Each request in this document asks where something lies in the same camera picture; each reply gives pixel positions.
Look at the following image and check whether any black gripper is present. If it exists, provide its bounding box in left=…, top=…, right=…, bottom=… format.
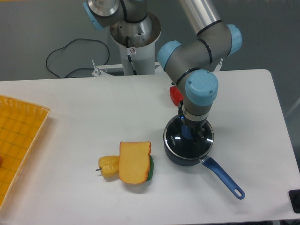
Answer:
left=178, top=100, right=207, bottom=146

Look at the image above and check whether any glass lid with blue knob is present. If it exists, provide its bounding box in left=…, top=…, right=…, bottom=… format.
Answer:
left=163, top=116, right=214, bottom=160

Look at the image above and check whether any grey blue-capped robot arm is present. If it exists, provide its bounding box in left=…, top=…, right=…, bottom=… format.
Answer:
left=83, top=0, right=242, bottom=140

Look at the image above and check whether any dark blue saucepan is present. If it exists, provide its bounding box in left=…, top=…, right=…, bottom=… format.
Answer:
left=163, top=114, right=246, bottom=200

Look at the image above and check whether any red toy bell pepper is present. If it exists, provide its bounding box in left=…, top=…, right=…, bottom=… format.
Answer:
left=169, top=83, right=184, bottom=106

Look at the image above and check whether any toy sandwich bread slice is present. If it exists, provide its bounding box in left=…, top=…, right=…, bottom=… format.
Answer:
left=119, top=142, right=154, bottom=185

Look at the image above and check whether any yellow toy bell pepper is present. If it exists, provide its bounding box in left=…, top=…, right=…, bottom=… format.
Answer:
left=96, top=155, right=119, bottom=179

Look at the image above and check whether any black device at table edge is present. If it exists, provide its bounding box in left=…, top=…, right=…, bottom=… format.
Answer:
left=288, top=189, right=300, bottom=213

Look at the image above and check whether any yellow woven basket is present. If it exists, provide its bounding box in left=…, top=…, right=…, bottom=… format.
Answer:
left=0, top=95, right=50, bottom=206

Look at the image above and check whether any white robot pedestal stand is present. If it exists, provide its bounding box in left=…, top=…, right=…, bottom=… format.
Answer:
left=107, top=8, right=161, bottom=75

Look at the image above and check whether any black cable on floor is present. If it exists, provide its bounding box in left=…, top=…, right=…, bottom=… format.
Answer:
left=45, top=38, right=110, bottom=79

